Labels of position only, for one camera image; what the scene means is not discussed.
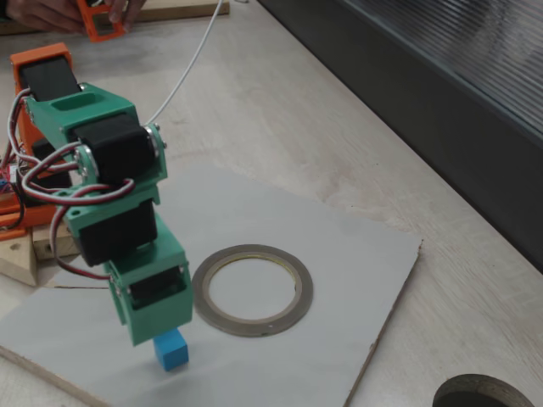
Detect blue cube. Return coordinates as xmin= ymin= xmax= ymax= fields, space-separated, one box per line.
xmin=153 ymin=330 xmax=189 ymax=372

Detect orange leader arm handle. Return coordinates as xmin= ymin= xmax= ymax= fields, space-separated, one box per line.
xmin=76 ymin=0 xmax=128 ymax=43

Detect bare human hand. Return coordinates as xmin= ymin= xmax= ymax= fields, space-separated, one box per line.
xmin=6 ymin=0 xmax=148 ymax=35

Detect pale wooden base plank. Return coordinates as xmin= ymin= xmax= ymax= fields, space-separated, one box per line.
xmin=0 ymin=235 xmax=39 ymax=287

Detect white chipboard panel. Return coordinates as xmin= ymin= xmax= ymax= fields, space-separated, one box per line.
xmin=0 ymin=164 xmax=424 ymax=407

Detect red controller circuit board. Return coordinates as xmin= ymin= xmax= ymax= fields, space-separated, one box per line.
xmin=0 ymin=160 xmax=20 ymax=196

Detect long light wooden plank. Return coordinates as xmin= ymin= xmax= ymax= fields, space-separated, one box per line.
xmin=0 ymin=0 xmax=231 ymax=37

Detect dark partition with ribbed glass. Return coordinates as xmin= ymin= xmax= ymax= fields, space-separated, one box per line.
xmin=258 ymin=0 xmax=543 ymax=275

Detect red white black servo wires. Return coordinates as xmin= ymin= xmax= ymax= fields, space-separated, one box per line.
xmin=6 ymin=91 xmax=137 ymax=283

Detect grey ring of tape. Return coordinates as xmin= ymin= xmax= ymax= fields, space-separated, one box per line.
xmin=189 ymin=243 xmax=314 ymax=338

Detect orange controller board mount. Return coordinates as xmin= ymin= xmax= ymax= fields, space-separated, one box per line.
xmin=0 ymin=194 xmax=26 ymax=243

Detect white USB cable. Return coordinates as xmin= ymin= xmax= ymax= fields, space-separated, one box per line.
xmin=148 ymin=0 xmax=226 ymax=124

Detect round cable hole in table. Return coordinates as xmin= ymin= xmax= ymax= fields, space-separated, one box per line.
xmin=432 ymin=373 xmax=536 ymax=407

